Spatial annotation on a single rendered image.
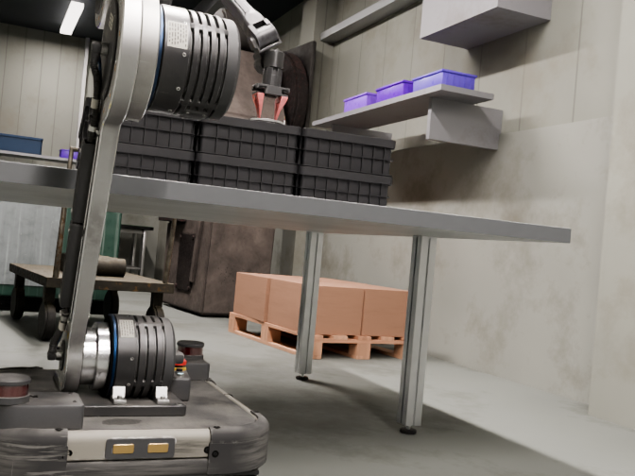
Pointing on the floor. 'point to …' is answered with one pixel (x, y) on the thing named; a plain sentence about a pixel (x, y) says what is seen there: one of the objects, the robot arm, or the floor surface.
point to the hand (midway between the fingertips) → (266, 117)
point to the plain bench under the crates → (182, 206)
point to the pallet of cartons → (379, 329)
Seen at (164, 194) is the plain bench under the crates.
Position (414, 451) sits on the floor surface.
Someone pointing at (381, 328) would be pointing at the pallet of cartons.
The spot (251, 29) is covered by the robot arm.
